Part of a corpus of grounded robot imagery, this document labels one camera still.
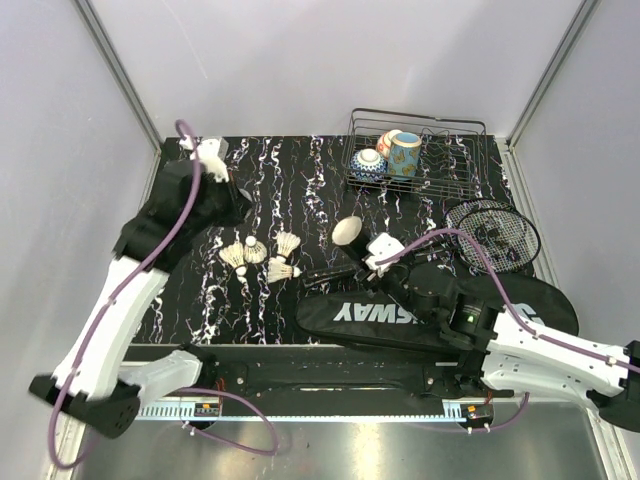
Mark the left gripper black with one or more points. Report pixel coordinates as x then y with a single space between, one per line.
240 203

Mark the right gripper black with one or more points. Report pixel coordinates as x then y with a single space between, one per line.
380 281

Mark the white feather shuttlecock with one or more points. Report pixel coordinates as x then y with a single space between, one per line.
254 251
280 271
287 243
233 255

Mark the black shuttlecock tube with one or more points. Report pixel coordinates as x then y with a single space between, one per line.
351 236

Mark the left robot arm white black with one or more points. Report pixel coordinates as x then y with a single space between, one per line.
88 384

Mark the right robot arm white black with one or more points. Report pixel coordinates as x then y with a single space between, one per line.
515 353

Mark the black badminton racket upper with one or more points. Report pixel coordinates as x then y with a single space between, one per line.
492 222

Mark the black badminton racket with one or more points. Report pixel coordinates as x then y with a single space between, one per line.
492 222
500 240

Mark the black badminton racket lower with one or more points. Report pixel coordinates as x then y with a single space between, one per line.
500 240

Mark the black Crossway racket bag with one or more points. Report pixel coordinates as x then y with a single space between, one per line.
356 318

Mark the blue white patterned bowl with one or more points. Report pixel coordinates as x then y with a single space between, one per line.
368 165

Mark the light blue butterfly cup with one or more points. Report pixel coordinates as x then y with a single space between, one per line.
403 160

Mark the red white patterned cup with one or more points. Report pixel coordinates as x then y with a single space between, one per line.
384 142

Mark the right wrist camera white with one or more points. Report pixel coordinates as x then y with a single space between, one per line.
382 253

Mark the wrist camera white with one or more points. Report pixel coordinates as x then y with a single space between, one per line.
382 253
211 153

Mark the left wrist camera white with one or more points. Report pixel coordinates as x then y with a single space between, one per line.
211 153

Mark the dark wire dish rack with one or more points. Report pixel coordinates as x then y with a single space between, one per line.
451 164

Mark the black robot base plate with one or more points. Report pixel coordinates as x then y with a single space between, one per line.
309 383

